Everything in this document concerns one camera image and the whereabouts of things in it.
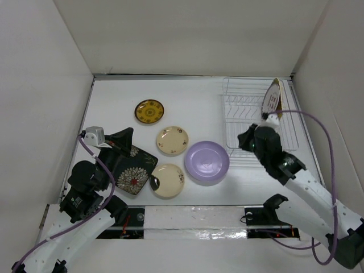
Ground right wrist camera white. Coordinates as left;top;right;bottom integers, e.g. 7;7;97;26
260;113;279;129

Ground black floral square plate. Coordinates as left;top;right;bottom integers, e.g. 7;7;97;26
112;146;159;196

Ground purple round plate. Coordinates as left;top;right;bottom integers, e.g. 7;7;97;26
184;140;230;187

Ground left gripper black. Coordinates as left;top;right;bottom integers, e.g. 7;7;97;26
97;126;134;189

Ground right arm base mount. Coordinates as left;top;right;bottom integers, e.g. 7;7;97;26
240;206;300;239

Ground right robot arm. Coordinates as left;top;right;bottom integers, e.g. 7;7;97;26
238;124;363;269

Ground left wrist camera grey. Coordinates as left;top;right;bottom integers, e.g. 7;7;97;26
81;126;107;148

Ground brown yellow round plate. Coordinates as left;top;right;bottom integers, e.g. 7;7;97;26
134;99;165;125

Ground yellow woven square plate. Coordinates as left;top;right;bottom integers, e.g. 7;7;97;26
274;78;284;111

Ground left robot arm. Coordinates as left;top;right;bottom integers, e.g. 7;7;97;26
11;126;134;272

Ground white plate red characters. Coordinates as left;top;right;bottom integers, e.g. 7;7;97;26
262;78;282;114

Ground white wire dish rack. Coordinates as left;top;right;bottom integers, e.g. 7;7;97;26
222;78;299;168

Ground cream plate black spot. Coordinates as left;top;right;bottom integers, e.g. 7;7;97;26
150;163;185;199

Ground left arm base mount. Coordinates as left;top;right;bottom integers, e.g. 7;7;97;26
97;206;145;239

